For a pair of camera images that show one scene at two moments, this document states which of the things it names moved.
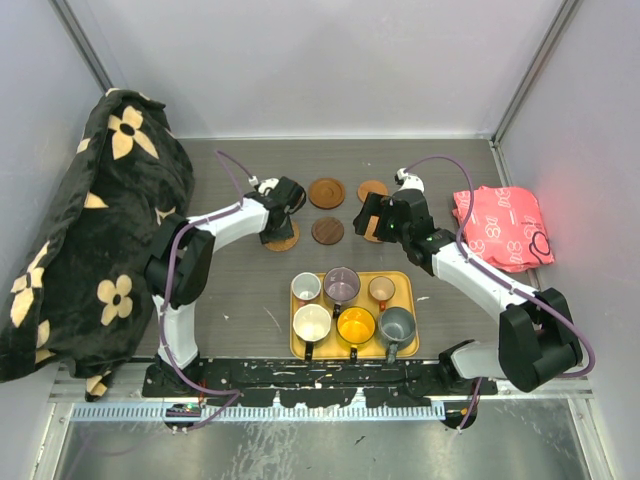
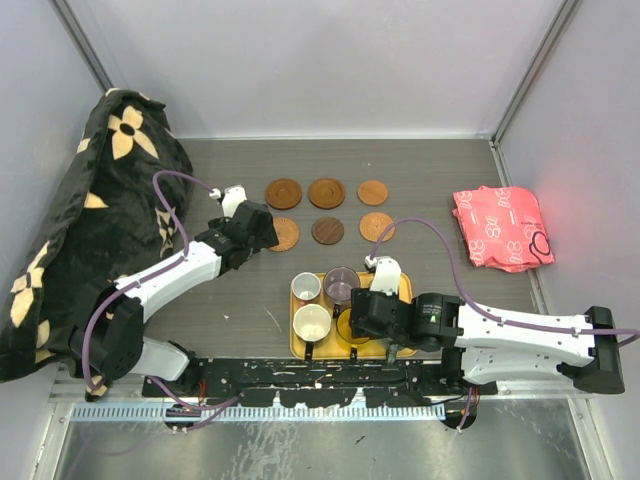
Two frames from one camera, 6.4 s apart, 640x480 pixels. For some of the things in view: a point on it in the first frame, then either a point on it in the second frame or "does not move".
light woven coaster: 282,246 does not move
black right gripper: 378,205 → 361,332
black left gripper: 284,234 → 266,238
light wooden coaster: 368,235 does not move
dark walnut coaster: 327,230 does not move
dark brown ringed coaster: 326,193 does not move
